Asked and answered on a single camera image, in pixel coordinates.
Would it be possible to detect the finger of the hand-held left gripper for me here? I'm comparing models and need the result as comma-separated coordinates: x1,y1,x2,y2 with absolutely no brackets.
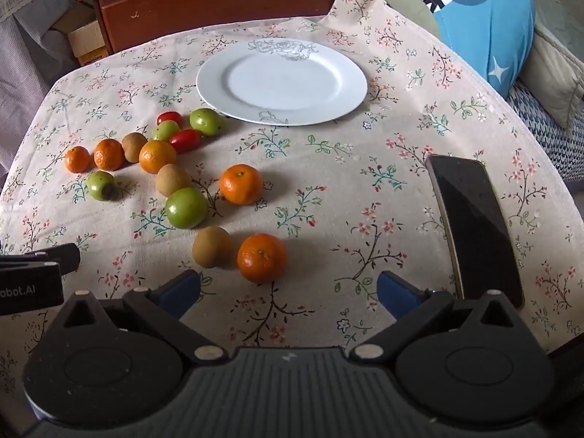
0,243,81,277

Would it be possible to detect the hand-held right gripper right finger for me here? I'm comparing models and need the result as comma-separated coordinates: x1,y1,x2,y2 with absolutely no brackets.
350,270,533,362

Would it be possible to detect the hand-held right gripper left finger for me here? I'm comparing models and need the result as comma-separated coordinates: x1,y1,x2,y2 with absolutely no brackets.
59,269,230,366

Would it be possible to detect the brown kiwi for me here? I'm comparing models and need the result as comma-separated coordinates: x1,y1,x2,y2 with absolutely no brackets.
154,163,193,196
192,226,233,268
122,132,148,164

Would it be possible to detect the green jujube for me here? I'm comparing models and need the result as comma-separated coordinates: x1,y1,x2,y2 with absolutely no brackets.
164,187,209,229
189,108,225,137
150,120,181,142
87,170,116,201

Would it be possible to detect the orange tangerine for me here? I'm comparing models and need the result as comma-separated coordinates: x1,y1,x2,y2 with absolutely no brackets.
93,139,125,172
64,146,91,173
139,140,178,174
219,164,264,206
236,234,288,284

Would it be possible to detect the white plate with rose drawing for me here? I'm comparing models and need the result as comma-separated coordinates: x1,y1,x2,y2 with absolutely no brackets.
196,38,368,127

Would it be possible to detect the black smartphone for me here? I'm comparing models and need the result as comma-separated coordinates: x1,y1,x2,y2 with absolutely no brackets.
425,154,525,310

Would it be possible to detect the floral tablecloth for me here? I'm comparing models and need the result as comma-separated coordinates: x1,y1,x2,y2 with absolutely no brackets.
0,0,584,425

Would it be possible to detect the grey checked cloth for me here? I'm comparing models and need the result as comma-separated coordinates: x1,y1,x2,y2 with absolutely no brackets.
0,0,78,174

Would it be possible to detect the brown cardboard box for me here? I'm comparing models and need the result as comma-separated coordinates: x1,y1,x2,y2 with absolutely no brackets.
68,19,108,67

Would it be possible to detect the blue houndstooth blanket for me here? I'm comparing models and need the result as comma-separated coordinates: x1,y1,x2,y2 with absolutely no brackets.
506,80,584,181

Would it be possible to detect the cream pillow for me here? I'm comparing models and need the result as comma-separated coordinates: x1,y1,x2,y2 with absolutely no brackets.
520,32,584,131

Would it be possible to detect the blue printed cushion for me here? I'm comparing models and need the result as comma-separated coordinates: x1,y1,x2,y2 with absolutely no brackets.
374,0,535,99

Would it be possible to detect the brown wooden cabinet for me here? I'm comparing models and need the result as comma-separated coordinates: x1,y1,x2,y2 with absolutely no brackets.
74,0,371,55

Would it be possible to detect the olive green seat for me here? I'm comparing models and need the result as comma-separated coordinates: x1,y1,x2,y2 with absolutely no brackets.
360,0,442,42

